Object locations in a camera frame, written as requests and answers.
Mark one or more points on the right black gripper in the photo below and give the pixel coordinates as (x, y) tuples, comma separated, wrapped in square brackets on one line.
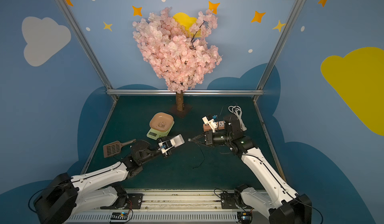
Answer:
[(208, 138)]

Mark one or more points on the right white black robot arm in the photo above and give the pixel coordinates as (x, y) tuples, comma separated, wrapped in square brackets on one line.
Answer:
[(282, 204)]

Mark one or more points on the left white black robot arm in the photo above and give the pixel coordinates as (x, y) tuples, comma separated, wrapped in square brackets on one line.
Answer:
[(66, 196)]

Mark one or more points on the green electronic kitchen scale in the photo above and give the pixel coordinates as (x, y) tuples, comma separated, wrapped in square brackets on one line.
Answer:
[(155, 134)]

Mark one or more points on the orange power strip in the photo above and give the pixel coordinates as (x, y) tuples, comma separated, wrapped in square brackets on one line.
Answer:
[(219, 126)]

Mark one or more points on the pink square bowl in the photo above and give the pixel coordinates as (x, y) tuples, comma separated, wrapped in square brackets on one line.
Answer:
[(161, 122)]

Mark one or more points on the brown slotted scoop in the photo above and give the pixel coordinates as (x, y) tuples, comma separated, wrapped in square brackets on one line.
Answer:
[(114, 148)]

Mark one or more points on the left small circuit board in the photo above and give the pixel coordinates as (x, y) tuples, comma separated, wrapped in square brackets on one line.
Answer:
[(119, 217)]

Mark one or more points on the small circuit board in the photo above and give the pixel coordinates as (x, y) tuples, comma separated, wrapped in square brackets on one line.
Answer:
[(244, 218), (119, 217)]

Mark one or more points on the pink cherry blossom tree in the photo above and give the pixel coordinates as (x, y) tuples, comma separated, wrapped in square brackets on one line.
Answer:
[(179, 55)]

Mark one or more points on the right small circuit board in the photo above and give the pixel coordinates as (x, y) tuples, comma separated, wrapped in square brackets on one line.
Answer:
[(244, 218)]

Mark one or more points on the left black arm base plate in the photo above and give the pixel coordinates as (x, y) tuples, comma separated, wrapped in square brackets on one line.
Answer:
[(125, 202)]

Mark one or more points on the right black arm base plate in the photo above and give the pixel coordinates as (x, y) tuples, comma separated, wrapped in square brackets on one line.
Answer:
[(228, 201)]

